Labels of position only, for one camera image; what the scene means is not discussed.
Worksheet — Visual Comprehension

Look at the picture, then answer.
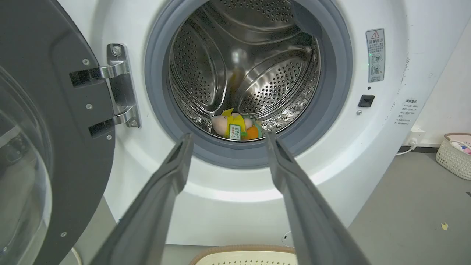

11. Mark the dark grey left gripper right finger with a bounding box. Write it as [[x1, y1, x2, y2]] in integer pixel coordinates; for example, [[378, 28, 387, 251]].
[[266, 132, 371, 265]]

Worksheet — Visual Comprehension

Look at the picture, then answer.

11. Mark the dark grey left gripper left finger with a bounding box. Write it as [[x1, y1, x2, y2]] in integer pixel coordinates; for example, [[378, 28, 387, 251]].
[[89, 133, 194, 265]]

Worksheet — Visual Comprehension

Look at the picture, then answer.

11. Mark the cream laundry basket brown rim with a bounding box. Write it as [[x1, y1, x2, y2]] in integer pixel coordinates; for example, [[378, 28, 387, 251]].
[[189, 245, 298, 265]]

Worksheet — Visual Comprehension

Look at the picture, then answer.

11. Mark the white front-load washing machine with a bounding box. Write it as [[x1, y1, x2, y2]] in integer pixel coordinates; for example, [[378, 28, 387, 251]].
[[58, 0, 471, 248]]

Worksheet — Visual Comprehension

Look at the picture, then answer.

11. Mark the yellow and pink plush doll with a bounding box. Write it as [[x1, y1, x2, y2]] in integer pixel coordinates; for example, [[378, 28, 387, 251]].
[[211, 108, 263, 141]]

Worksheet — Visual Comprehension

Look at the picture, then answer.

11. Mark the dark grey washing machine door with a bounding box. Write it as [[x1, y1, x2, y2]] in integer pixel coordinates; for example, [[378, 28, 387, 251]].
[[0, 0, 117, 265]]

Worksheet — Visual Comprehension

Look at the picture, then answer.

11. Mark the white perforated basket pink rim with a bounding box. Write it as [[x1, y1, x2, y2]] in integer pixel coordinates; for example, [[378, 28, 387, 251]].
[[436, 133, 471, 180]]

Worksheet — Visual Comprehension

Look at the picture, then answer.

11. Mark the chrome door hinge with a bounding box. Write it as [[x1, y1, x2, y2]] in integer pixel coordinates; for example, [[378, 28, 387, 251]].
[[99, 43, 142, 128]]

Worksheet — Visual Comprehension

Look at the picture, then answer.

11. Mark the small text label sticker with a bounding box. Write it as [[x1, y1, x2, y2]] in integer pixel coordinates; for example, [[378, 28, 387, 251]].
[[397, 98, 419, 126]]

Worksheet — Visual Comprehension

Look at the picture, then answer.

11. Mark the grey rubber door gasket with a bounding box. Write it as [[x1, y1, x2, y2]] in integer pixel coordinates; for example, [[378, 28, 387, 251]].
[[144, 0, 354, 170]]

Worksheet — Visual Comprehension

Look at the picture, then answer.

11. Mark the stainless steel perforated drum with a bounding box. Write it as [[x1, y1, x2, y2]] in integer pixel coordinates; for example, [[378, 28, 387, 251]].
[[169, 0, 321, 134]]

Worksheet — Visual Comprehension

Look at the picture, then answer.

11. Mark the grey warning sticker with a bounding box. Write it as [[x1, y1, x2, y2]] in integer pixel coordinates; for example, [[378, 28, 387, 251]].
[[365, 28, 386, 83]]

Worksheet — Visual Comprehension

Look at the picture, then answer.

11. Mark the white power cable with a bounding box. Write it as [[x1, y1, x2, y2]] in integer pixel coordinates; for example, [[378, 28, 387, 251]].
[[396, 143, 417, 156]]

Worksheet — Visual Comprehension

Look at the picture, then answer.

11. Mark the white wall power outlet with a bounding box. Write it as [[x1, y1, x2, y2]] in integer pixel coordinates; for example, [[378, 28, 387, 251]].
[[408, 126, 426, 146]]

